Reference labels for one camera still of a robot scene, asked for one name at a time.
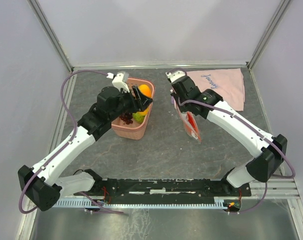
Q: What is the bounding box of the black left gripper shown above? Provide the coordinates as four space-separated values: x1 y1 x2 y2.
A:
109 85 154 121

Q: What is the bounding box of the orange toy fruit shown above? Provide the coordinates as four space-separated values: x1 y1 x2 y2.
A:
138 84 152 98

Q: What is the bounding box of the green custard apple toy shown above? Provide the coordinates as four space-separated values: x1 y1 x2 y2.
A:
132 112 145 124

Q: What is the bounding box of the clear zip top bag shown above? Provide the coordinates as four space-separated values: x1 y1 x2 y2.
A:
171 96 202 143

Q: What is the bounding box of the pink plastic perforated basket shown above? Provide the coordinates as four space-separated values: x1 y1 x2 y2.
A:
111 77 155 140

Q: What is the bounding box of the watermelon slice toy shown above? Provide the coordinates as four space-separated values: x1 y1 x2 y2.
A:
185 112 201 143

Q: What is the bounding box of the yellow toy mango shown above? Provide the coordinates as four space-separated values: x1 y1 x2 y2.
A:
137 107 149 116

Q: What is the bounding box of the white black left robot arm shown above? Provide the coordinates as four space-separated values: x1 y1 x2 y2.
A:
18 85 153 211

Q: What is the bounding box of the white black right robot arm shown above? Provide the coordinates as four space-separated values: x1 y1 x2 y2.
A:
167 71 287 196

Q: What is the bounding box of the dark red grape bunch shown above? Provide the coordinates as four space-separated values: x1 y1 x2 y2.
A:
119 112 133 125

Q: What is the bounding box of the pink embroidered cloth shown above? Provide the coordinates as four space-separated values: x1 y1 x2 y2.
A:
187 68 245 112

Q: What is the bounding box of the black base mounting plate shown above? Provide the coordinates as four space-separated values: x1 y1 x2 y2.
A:
85 178 252 205

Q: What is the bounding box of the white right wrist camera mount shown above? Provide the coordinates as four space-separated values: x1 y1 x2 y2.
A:
166 70 187 84

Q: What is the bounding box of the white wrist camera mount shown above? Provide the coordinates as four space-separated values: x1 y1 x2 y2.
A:
166 70 187 84
107 71 130 93

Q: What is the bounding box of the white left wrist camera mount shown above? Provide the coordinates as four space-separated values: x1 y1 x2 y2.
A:
107 71 130 93

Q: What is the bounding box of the light blue cable duct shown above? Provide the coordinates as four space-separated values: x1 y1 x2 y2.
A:
52 197 229 208

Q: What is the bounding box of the aluminium frame rail front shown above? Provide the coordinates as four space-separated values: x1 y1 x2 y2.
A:
28 177 302 200

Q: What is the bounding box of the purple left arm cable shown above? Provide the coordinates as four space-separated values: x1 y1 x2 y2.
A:
18 69 125 215

